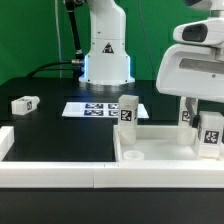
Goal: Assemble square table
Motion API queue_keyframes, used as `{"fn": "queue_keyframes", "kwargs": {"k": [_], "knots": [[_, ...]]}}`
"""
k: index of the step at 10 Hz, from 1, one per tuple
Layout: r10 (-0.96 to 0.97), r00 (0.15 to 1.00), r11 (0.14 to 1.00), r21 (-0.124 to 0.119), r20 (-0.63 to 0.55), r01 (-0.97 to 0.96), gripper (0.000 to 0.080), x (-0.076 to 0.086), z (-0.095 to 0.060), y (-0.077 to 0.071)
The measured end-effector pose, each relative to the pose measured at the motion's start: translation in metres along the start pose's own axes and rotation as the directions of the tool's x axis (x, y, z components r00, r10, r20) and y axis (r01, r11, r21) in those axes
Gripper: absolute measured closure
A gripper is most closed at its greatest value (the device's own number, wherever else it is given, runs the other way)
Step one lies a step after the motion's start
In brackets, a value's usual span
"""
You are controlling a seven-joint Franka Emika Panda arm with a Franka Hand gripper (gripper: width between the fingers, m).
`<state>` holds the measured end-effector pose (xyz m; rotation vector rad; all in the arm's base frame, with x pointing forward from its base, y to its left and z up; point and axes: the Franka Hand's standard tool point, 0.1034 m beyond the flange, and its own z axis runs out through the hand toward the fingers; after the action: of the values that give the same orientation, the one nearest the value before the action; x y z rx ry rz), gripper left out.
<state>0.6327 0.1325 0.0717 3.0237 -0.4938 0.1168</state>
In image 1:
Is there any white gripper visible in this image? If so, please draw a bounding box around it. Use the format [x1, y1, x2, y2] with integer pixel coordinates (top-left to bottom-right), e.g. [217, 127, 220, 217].
[156, 44, 224, 128]

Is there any white square table top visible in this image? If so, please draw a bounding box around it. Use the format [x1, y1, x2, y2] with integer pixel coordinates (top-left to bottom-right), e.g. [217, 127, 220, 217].
[113, 124, 224, 164]

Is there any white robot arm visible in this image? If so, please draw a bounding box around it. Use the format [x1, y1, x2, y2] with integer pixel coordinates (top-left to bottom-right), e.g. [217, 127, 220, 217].
[64, 0, 224, 103]

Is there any white sheet with markers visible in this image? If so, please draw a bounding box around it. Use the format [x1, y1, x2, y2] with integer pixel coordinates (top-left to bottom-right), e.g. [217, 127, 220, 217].
[62, 102, 149, 118]

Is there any white U-shaped fence wall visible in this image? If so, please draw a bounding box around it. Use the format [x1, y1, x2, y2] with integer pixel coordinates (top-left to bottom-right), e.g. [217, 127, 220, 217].
[0, 126, 224, 188]

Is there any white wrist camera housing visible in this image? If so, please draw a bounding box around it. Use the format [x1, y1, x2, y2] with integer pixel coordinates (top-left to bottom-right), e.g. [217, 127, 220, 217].
[173, 18, 224, 48]

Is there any black cable bundle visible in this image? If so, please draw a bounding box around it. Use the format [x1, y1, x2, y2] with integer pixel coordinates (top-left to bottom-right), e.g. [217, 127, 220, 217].
[26, 0, 85, 78]

